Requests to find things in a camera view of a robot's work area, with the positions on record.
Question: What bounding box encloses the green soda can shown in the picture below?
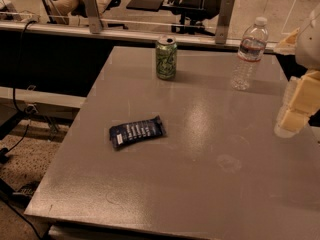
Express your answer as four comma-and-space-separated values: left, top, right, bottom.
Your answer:
156, 35, 177, 80

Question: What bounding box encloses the clear plastic water bottle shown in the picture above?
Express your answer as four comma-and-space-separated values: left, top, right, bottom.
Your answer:
231, 16, 269, 91

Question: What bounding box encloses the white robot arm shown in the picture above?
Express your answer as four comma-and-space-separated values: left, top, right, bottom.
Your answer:
273, 4, 320, 138

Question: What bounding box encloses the left metal bracket post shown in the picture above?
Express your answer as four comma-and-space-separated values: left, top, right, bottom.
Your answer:
83, 0, 103, 34

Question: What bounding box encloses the black office chair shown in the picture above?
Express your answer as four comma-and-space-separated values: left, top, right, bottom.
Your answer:
126, 0, 221, 36

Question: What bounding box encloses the metal barrier rail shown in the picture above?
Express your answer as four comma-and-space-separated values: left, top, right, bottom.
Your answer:
0, 19, 278, 52

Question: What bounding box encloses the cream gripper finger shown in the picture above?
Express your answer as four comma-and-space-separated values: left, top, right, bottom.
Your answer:
278, 70, 320, 133
273, 28, 299, 55

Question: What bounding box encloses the dark blue snack bar wrapper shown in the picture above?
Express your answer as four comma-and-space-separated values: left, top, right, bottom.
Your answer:
109, 116, 166, 149

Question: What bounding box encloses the metal bracket post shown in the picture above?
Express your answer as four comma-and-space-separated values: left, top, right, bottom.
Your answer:
83, 0, 103, 34
215, 0, 235, 44

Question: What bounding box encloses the right metal bracket post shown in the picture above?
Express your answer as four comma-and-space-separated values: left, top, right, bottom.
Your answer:
215, 0, 235, 44

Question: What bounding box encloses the black power cable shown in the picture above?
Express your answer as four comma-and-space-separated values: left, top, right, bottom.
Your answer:
0, 19, 38, 165

